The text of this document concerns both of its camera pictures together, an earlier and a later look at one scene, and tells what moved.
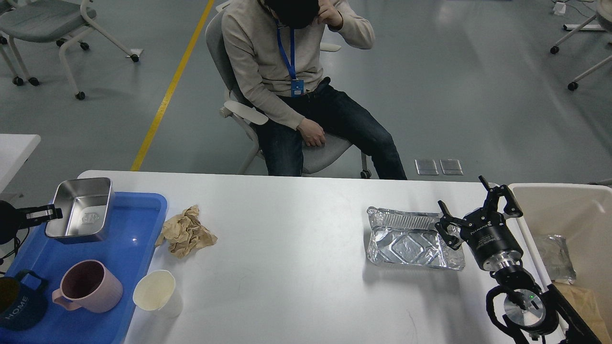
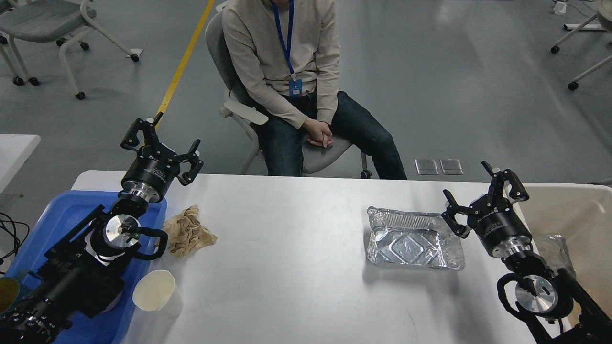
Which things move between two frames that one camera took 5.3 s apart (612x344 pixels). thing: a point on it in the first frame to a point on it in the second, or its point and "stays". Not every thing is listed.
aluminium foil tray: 409,238 stays
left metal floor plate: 426,167 stays
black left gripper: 11,219 to 153,168
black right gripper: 489,238 to 493,217
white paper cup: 156,291 stays
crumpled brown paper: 184,233 stays
